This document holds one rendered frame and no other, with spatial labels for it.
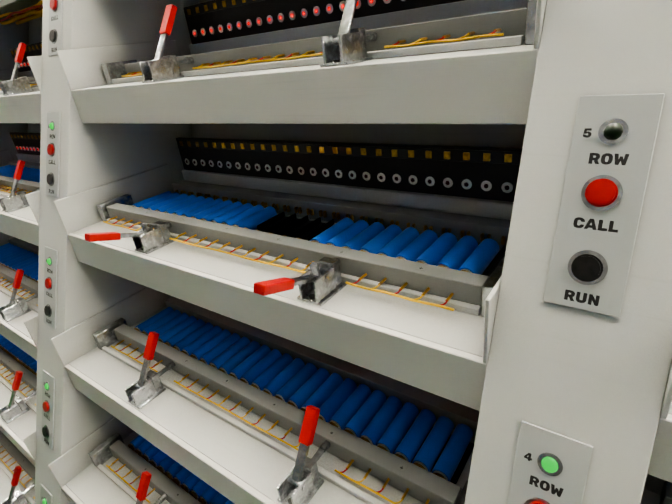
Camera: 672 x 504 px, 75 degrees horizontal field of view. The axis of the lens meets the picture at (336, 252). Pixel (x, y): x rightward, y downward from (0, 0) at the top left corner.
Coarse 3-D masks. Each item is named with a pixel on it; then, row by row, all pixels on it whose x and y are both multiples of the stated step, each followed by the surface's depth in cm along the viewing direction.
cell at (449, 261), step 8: (464, 240) 42; (472, 240) 42; (456, 248) 40; (464, 248) 40; (472, 248) 41; (448, 256) 39; (456, 256) 39; (464, 256) 40; (440, 264) 38; (448, 264) 38; (456, 264) 39
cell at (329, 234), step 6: (342, 222) 49; (348, 222) 50; (330, 228) 48; (336, 228) 48; (342, 228) 49; (318, 234) 47; (324, 234) 47; (330, 234) 47; (336, 234) 48; (318, 240) 46; (324, 240) 46
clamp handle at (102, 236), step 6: (144, 228) 53; (90, 234) 48; (96, 234) 48; (102, 234) 49; (108, 234) 49; (114, 234) 50; (120, 234) 51; (126, 234) 51; (132, 234) 52; (138, 234) 52; (90, 240) 48; (96, 240) 48; (102, 240) 49; (108, 240) 50
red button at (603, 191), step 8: (592, 184) 25; (600, 184) 24; (608, 184) 24; (592, 192) 25; (600, 192) 24; (608, 192) 24; (616, 192) 24; (592, 200) 25; (600, 200) 24; (608, 200) 24
